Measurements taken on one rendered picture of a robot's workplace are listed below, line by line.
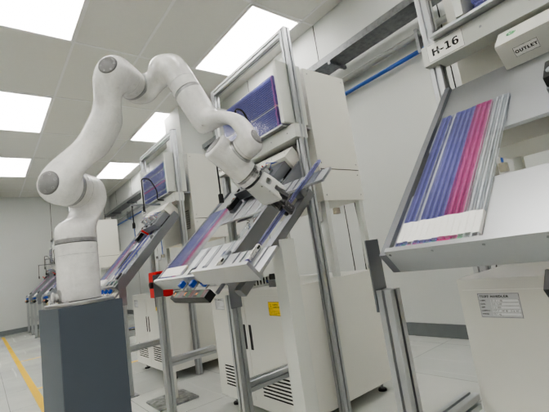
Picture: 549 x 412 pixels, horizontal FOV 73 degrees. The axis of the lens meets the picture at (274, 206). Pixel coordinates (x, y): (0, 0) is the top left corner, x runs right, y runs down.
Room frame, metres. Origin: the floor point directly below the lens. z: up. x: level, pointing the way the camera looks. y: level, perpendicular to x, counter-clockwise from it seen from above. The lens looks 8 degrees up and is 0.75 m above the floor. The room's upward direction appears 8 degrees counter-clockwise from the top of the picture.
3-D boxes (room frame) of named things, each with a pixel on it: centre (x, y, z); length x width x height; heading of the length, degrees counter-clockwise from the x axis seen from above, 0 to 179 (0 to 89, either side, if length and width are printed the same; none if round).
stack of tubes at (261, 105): (2.00, 0.03, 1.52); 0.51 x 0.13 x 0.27; 39
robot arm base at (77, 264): (1.16, 0.63, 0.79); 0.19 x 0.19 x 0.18
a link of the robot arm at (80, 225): (1.20, 0.63, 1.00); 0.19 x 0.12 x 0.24; 172
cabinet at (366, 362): (2.12, -0.03, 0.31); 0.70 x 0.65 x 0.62; 39
